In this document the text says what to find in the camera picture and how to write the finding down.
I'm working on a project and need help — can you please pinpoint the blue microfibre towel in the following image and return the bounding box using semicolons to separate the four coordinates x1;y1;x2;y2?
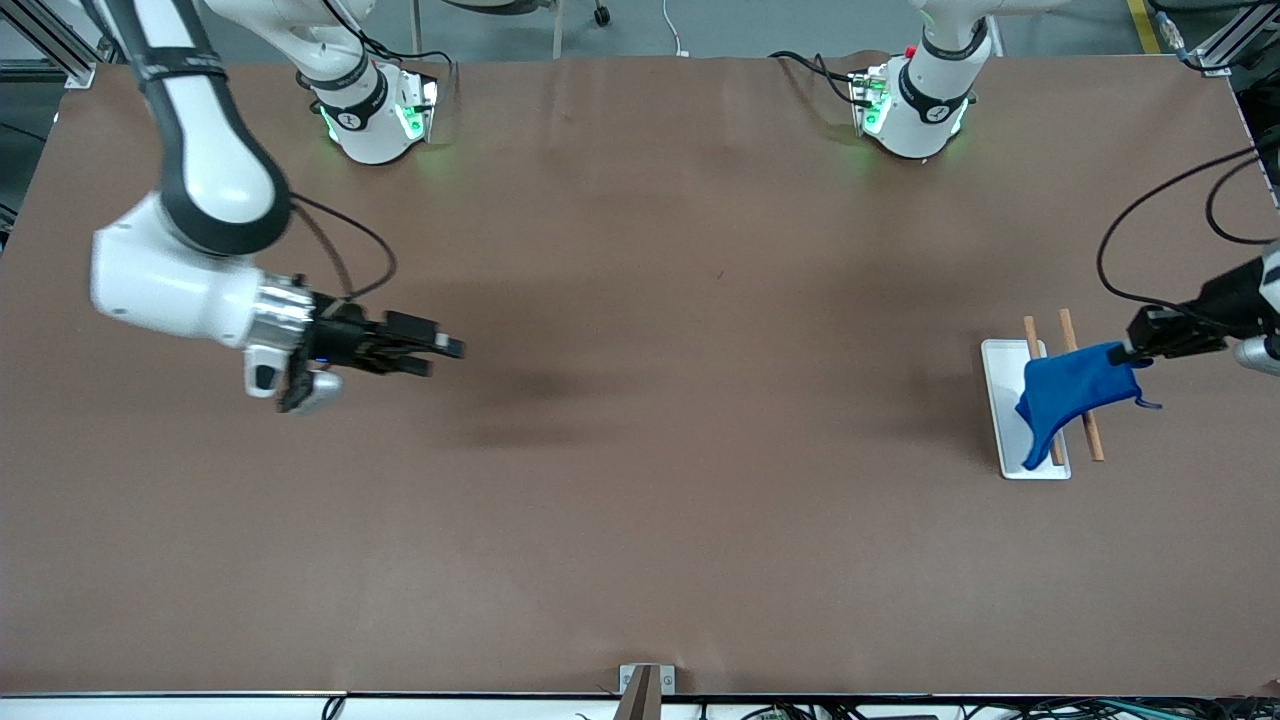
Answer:
1014;341;1164;472

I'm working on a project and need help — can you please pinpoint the wooden rack bar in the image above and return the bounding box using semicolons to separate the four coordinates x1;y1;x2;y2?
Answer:
1022;315;1067;469
1057;307;1106;464

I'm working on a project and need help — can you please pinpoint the white rack base tray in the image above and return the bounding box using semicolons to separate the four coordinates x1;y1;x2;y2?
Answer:
979;337;1073;482

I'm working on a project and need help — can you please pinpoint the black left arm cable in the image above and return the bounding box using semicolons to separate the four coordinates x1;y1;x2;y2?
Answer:
1096;143;1280;313
1204;150;1280;247

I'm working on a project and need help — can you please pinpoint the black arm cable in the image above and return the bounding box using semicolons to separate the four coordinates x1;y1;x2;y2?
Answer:
1096;143;1280;313
288;193;399;303
1204;150;1280;247

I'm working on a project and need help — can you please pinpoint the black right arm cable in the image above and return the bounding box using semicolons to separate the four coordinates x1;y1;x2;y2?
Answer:
288;193;399;303

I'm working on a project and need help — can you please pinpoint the metal right arm base mount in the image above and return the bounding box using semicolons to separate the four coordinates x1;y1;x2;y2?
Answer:
394;68;442;143

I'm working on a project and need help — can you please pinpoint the aluminium frame profile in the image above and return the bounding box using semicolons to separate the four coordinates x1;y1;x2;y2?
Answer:
1148;0;1280;78
0;0;98;91

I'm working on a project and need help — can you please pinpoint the metal left arm base mount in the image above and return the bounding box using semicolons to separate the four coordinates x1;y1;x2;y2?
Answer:
848;63;893;138

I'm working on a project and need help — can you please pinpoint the white floor cable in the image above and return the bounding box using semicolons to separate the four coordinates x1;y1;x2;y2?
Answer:
660;0;693;59

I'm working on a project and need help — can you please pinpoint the metal bracket with brown post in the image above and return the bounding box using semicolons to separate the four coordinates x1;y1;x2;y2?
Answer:
612;662;678;720

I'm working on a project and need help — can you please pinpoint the black base power cable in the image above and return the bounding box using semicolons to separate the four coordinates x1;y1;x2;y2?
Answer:
768;49;863;109

